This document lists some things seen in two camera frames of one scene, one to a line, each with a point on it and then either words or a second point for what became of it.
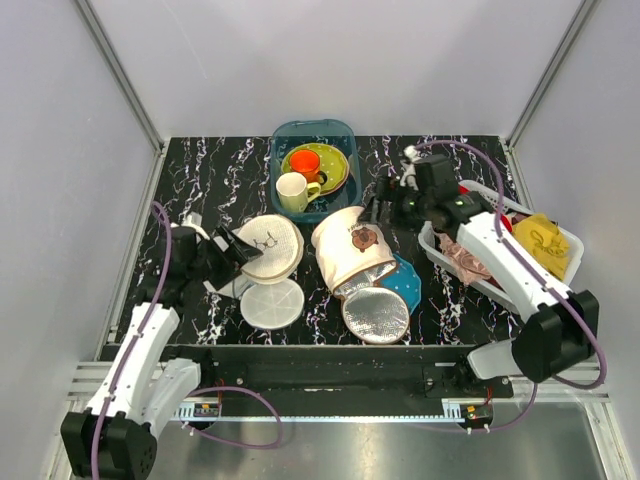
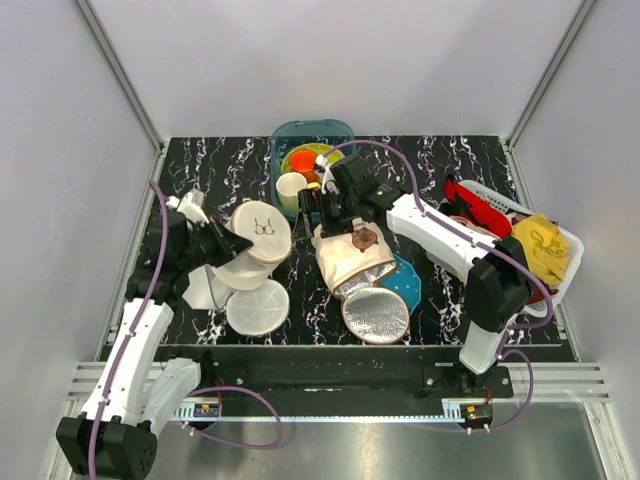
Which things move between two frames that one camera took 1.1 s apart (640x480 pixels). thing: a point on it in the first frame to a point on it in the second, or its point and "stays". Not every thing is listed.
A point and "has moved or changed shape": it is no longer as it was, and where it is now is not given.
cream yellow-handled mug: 295,193 stays
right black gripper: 389,190 to 329,229
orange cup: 307,163 stays
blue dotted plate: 404,278 stays
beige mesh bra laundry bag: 281,242 has moved or changed shape
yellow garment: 544,241 stays
